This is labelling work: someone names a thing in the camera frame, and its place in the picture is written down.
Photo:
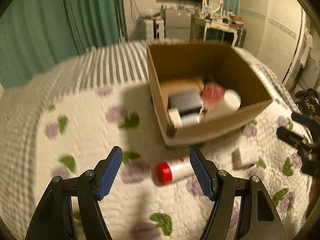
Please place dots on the white oval vanity mirror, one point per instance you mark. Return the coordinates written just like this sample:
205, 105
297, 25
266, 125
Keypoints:
212, 6

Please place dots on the white rectangular charger box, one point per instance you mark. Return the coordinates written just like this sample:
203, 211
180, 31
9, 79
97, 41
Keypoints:
243, 157

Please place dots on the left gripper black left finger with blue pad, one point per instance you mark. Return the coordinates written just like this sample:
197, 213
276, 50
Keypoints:
53, 217

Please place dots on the white louvered wardrobe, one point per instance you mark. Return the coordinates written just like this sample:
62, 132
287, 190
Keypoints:
275, 35

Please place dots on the white cylindrical bottle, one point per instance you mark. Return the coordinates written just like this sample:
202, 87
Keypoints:
227, 105

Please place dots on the light blue small box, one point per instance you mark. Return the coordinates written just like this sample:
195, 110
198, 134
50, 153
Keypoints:
190, 119

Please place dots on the white bottle red cap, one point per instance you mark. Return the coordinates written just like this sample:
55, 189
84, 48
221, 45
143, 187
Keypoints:
175, 170

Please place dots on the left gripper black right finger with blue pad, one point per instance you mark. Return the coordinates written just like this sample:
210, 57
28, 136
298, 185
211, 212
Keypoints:
258, 218

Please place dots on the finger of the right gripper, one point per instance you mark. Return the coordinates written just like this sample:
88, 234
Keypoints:
306, 121

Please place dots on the brown cardboard box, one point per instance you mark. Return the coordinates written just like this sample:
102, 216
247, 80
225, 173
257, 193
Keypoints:
180, 67

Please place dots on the grey power adapter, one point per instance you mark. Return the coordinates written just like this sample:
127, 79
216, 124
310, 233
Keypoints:
186, 102

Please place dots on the green curtain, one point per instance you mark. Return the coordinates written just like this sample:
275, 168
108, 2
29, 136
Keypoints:
38, 34

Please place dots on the white USB wall charger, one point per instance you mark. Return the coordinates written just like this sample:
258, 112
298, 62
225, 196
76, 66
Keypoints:
175, 117

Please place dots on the white floral quilt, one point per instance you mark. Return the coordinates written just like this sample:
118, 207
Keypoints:
81, 129

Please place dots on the white dressing table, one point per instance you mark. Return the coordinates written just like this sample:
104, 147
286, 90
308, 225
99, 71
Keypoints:
199, 29

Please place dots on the grey checked bed sheet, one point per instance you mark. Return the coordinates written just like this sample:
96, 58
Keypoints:
23, 107

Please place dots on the white suitcase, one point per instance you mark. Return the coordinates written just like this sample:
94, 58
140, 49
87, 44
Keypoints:
154, 30

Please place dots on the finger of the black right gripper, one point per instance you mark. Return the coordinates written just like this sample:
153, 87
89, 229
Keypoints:
292, 138

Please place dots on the silver small refrigerator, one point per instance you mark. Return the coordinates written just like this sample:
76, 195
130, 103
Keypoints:
177, 24

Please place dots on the red patterned box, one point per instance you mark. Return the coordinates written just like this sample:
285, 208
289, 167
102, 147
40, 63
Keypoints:
212, 94

